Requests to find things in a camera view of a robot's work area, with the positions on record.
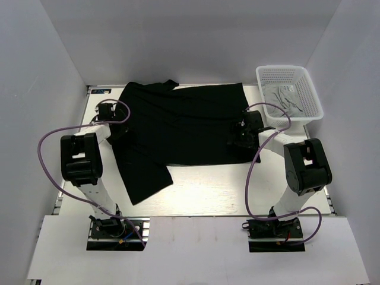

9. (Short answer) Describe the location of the black t shirt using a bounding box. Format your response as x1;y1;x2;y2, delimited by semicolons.
112;80;256;205

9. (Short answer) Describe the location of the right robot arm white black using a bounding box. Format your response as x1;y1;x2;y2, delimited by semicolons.
227;121;332;221

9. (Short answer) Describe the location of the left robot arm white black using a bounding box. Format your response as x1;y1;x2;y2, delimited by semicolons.
60;103;131;221

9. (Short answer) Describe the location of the blue label sticker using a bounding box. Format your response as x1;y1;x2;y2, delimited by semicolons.
90;88;112;94

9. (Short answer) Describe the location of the grey t shirt in basket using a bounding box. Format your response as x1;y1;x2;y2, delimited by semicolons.
262;84;304;118

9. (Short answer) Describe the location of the white plastic basket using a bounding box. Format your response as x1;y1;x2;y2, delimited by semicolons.
256;65;324;126

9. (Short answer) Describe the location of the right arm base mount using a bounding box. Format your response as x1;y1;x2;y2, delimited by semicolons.
242;218;305;253

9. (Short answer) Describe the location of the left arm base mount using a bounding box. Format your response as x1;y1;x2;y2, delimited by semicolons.
86;216;150;252

